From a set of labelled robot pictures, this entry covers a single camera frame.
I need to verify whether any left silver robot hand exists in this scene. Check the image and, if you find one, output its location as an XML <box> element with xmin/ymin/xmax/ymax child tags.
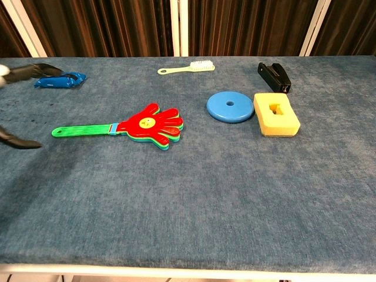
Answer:
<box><xmin>0</xmin><ymin>63</ymin><xmax>64</xmax><ymax>150</ymax></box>

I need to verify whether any red green hand-shaped clapper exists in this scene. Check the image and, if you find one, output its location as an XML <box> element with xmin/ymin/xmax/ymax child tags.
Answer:
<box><xmin>51</xmin><ymin>102</ymin><xmax>184</xmax><ymax>152</ymax></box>

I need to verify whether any blue foil packet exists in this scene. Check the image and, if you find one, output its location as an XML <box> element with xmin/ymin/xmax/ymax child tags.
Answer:
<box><xmin>33</xmin><ymin>72</ymin><xmax>88</xmax><ymax>89</ymax></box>

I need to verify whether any dark brown curtain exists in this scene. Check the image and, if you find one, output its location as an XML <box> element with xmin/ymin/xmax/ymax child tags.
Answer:
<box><xmin>0</xmin><ymin>2</ymin><xmax>32</xmax><ymax>59</ymax></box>
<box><xmin>310</xmin><ymin>0</ymin><xmax>376</xmax><ymax>56</ymax></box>
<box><xmin>19</xmin><ymin>0</ymin><xmax>174</xmax><ymax>58</ymax></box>
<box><xmin>187</xmin><ymin>0</ymin><xmax>320</xmax><ymax>58</ymax></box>

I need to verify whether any pale green brush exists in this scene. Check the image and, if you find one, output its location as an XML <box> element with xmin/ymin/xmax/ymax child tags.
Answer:
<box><xmin>157</xmin><ymin>59</ymin><xmax>216</xmax><ymax>76</ymax></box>

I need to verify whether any blue disc with hole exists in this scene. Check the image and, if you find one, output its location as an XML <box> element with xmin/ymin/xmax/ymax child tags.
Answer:
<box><xmin>206</xmin><ymin>91</ymin><xmax>255</xmax><ymax>124</ymax></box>

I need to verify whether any blue table cloth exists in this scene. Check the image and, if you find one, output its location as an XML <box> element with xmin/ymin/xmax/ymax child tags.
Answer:
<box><xmin>0</xmin><ymin>55</ymin><xmax>376</xmax><ymax>276</ymax></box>

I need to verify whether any black stapler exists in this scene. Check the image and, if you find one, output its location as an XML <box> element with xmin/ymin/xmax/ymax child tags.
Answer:
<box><xmin>257</xmin><ymin>62</ymin><xmax>293</xmax><ymax>95</ymax></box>

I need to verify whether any yellow sponge block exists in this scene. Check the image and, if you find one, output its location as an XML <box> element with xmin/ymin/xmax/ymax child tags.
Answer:
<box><xmin>253</xmin><ymin>93</ymin><xmax>301</xmax><ymax>138</ymax></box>

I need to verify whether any white post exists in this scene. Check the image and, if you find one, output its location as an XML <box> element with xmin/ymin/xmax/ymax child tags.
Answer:
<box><xmin>169</xmin><ymin>0</ymin><xmax>189</xmax><ymax>58</ymax></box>
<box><xmin>298</xmin><ymin>0</ymin><xmax>333</xmax><ymax>58</ymax></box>
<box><xmin>0</xmin><ymin>0</ymin><xmax>48</xmax><ymax>58</ymax></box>

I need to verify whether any white table frame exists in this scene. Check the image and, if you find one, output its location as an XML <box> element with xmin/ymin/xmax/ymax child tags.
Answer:
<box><xmin>0</xmin><ymin>263</ymin><xmax>376</xmax><ymax>282</ymax></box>

